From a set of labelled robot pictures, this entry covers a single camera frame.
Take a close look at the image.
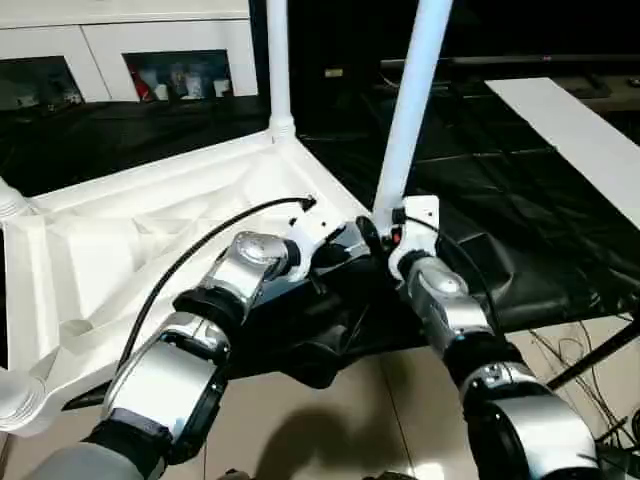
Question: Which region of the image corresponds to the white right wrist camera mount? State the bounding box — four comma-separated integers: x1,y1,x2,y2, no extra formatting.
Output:
388,194,441,281

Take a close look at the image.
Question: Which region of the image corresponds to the white glass-door cabinet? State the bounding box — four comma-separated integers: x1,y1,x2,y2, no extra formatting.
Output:
0,0,260,104

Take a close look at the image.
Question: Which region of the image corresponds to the flat white board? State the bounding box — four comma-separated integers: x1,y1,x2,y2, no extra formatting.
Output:
484,77,640,226

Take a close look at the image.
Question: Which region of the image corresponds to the black metal stand bar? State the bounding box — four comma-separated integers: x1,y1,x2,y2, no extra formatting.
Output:
544,323,640,392

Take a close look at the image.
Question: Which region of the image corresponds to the red bottle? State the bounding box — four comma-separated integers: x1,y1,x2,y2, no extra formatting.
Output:
131,67,151,101

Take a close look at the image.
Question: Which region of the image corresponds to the white plastic table top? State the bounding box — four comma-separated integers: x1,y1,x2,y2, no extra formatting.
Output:
0,127,386,436

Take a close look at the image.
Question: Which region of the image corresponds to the black glossy mat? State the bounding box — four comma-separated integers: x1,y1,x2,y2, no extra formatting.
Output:
0,82,640,389

